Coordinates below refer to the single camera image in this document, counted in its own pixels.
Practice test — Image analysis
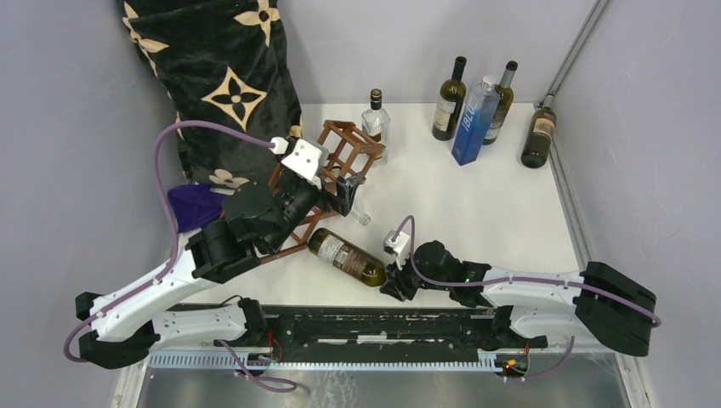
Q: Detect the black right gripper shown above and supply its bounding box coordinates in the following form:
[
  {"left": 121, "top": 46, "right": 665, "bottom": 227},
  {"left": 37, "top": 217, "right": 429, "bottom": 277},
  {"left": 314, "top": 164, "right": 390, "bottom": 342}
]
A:
[{"left": 379, "top": 249, "right": 451, "bottom": 303}]

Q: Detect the brown wooden wine rack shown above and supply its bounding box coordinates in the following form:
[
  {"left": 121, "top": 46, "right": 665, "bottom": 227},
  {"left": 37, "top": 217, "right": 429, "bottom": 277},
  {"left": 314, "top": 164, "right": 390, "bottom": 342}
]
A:
[{"left": 260, "top": 120, "right": 385, "bottom": 264}]

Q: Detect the tall clear glass bottle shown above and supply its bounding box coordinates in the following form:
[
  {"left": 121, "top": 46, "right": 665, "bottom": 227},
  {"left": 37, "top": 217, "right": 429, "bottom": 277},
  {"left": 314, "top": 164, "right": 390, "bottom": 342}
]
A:
[{"left": 349, "top": 206, "right": 372, "bottom": 226}]

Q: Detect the clear liquor bottle black cap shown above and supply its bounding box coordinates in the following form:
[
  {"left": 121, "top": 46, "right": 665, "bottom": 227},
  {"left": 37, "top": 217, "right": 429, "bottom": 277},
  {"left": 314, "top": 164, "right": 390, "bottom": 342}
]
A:
[{"left": 361, "top": 88, "right": 391, "bottom": 167}]

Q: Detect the green wine bottle black cap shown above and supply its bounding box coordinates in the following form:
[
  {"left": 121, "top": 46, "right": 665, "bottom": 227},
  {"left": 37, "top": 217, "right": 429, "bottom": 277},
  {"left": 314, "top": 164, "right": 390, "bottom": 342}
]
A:
[{"left": 432, "top": 56, "right": 467, "bottom": 141}]

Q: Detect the blue square vodka bottle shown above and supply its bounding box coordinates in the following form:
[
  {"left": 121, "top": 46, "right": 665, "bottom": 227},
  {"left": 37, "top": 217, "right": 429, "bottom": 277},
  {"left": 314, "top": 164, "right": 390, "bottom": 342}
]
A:
[{"left": 451, "top": 75, "right": 500, "bottom": 166}]

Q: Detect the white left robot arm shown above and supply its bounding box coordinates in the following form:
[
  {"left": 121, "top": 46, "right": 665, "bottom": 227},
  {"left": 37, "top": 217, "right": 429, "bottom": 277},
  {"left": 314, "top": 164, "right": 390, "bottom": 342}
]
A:
[{"left": 76, "top": 170, "right": 365, "bottom": 369}]

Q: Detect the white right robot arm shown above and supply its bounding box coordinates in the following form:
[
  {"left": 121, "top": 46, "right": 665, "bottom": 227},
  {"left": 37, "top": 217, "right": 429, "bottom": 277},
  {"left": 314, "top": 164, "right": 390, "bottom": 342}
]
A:
[{"left": 381, "top": 235, "right": 660, "bottom": 357}]

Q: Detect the green wine bottle grey cap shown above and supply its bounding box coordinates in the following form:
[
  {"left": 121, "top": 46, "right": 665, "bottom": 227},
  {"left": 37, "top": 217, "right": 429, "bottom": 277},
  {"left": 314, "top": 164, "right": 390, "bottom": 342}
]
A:
[{"left": 483, "top": 60, "right": 518, "bottom": 145}]

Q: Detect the purple cloth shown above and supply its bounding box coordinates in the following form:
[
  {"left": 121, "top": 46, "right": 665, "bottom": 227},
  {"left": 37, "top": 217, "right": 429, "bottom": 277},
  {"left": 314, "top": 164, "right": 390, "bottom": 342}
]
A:
[{"left": 167, "top": 184, "right": 226, "bottom": 233}]

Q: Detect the black floral plush blanket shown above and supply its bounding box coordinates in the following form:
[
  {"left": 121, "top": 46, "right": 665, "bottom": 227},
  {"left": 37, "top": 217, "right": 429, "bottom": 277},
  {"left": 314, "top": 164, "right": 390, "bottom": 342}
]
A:
[{"left": 116, "top": 0, "right": 305, "bottom": 190}]

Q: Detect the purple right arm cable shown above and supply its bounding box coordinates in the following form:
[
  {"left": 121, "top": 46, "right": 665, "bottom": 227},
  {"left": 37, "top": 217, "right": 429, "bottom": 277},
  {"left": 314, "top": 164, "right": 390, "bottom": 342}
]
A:
[{"left": 392, "top": 214, "right": 662, "bottom": 381}]

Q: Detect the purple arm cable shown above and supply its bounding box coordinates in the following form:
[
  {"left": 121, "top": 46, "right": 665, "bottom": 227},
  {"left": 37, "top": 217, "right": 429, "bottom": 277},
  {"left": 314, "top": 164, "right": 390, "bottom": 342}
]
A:
[
  {"left": 392, "top": 214, "right": 662, "bottom": 381},
  {"left": 63, "top": 119, "right": 299, "bottom": 394}
]

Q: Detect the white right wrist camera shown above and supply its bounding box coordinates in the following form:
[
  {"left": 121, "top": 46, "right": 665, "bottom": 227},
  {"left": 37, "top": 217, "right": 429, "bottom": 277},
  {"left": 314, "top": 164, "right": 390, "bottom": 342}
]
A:
[{"left": 383, "top": 230, "right": 411, "bottom": 270}]

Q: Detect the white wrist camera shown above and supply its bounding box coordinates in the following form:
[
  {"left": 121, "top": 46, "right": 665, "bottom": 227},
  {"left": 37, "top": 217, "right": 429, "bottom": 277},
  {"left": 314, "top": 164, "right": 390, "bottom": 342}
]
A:
[
  {"left": 281, "top": 139, "right": 329, "bottom": 187},
  {"left": 383, "top": 230, "right": 411, "bottom": 270}
]

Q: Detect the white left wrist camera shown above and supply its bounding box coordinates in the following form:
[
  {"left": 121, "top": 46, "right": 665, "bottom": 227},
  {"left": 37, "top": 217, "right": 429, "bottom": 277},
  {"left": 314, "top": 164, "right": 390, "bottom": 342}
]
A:
[{"left": 281, "top": 139, "right": 329, "bottom": 187}]

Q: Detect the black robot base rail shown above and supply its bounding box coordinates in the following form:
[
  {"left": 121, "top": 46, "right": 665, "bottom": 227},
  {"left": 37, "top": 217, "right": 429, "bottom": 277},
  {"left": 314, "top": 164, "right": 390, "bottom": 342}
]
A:
[{"left": 229, "top": 305, "right": 548, "bottom": 364}]

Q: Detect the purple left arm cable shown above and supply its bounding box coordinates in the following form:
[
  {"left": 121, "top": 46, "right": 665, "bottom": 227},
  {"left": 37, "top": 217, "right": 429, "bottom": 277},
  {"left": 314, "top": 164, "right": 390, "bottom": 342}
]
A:
[{"left": 63, "top": 119, "right": 299, "bottom": 394}]

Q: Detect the grey slotted cable duct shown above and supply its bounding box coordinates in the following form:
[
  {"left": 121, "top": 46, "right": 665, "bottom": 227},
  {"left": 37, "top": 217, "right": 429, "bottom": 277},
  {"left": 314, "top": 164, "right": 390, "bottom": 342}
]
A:
[{"left": 147, "top": 350, "right": 505, "bottom": 374}]

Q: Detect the grey aluminium wall rail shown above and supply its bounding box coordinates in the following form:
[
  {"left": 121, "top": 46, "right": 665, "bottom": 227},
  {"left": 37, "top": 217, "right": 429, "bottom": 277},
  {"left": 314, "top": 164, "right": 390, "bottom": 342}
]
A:
[{"left": 542, "top": 0, "right": 612, "bottom": 101}]

